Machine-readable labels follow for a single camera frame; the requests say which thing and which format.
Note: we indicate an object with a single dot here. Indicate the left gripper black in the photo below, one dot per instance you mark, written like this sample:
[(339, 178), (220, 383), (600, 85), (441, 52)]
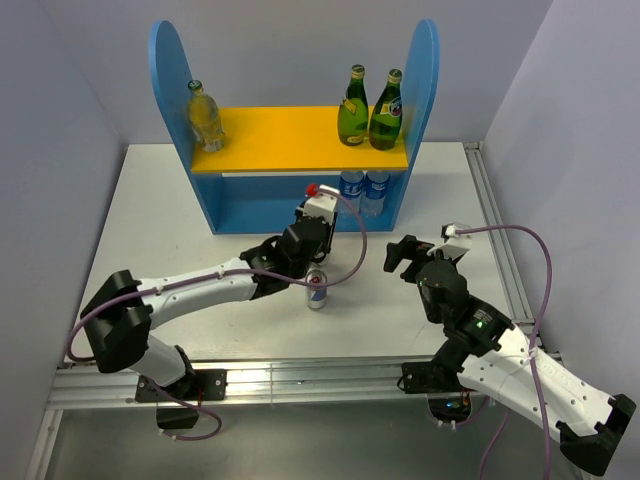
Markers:
[(325, 245)]

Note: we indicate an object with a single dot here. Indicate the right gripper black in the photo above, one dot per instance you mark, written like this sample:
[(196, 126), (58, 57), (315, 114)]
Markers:
[(406, 248)]

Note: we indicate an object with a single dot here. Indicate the green Perrier bottle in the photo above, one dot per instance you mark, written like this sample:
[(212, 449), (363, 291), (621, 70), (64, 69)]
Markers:
[(386, 119), (353, 114)]

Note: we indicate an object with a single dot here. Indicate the clear Chang bottle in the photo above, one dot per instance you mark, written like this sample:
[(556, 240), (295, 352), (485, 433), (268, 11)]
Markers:
[(205, 120)]

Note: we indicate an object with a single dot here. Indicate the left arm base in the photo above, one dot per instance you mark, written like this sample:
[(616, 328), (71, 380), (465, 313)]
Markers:
[(191, 392)]

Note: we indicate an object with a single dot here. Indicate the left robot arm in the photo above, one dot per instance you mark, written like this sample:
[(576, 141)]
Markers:
[(124, 311)]

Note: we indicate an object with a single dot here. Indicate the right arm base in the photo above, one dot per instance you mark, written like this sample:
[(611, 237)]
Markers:
[(448, 401)]

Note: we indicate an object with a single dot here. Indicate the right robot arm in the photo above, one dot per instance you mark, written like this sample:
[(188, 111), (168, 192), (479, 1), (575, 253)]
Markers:
[(486, 351)]

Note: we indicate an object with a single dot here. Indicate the blue and yellow shelf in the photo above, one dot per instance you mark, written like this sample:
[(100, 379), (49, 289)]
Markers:
[(272, 154)]

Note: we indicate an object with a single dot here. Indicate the left Pocari Sweat bottle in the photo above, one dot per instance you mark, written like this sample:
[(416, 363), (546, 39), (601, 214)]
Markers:
[(351, 184)]

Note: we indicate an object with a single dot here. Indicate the pocari sweat bottle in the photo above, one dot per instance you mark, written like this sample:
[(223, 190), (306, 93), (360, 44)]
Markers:
[(351, 184), (375, 189)]

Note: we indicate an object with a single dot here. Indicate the right Pocari Sweat bottle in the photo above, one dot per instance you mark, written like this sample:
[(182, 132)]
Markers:
[(375, 189)]

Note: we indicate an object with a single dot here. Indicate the front Red Bull can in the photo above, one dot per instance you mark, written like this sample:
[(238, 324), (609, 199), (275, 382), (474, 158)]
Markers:
[(316, 290)]

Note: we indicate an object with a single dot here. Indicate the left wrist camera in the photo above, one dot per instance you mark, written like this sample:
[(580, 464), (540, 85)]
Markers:
[(321, 202)]

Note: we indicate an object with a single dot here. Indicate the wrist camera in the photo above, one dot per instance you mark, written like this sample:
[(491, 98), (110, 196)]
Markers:
[(321, 202), (454, 244)]

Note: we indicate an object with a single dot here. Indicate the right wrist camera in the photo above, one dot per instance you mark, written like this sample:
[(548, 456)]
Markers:
[(454, 244)]

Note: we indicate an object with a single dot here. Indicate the right aluminium rail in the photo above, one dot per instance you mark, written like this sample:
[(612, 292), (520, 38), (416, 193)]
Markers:
[(517, 300)]

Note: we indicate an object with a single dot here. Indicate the aluminium rail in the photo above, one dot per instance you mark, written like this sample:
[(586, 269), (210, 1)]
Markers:
[(82, 387), (517, 300)]

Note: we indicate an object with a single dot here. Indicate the front aluminium rail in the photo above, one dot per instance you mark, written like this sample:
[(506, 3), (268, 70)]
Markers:
[(82, 387)]

